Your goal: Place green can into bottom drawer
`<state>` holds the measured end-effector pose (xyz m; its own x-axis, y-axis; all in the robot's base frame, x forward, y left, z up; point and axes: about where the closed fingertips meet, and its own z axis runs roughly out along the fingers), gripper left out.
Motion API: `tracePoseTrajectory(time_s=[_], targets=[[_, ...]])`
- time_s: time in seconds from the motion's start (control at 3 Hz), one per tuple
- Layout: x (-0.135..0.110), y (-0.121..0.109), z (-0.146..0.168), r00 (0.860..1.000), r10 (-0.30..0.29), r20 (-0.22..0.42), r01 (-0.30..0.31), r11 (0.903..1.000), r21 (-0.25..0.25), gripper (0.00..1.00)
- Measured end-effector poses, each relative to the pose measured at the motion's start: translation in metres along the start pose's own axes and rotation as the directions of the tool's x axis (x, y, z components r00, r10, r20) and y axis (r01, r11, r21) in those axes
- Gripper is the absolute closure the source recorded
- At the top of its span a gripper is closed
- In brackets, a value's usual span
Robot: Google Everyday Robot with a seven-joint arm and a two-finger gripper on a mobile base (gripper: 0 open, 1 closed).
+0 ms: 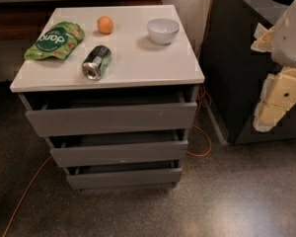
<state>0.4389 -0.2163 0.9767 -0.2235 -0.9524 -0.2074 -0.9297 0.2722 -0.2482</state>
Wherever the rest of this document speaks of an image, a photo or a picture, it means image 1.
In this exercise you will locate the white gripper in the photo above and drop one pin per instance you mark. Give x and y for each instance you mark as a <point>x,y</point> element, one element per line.
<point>291,39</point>

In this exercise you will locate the grey bottom drawer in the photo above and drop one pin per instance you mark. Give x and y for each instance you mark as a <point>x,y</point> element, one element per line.
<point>124,175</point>

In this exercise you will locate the grey drawer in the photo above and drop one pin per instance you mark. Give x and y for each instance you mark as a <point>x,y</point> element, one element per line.
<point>117,148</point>
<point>108,111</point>
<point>124,175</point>

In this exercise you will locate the green soda can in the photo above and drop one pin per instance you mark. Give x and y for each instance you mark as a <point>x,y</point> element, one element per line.
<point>96,62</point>

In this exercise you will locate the grey drawer cabinet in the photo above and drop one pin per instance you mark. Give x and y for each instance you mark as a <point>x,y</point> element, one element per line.
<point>136,61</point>

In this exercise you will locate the grey middle drawer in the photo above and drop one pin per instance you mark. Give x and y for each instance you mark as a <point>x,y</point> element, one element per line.
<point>117,148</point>

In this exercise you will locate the grey top drawer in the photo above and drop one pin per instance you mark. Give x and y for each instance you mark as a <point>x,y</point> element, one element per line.
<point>108,111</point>

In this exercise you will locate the dark waste bin cabinet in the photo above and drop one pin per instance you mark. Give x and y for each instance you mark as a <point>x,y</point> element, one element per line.
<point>234,73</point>

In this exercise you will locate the white bowl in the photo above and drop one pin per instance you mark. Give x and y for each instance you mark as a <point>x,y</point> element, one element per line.
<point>162,31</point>

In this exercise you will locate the orange fruit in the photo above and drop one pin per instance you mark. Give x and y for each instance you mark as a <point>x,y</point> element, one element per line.
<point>105,25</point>

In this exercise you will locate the green snack bag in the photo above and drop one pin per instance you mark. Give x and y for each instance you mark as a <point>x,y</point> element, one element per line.
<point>58,42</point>

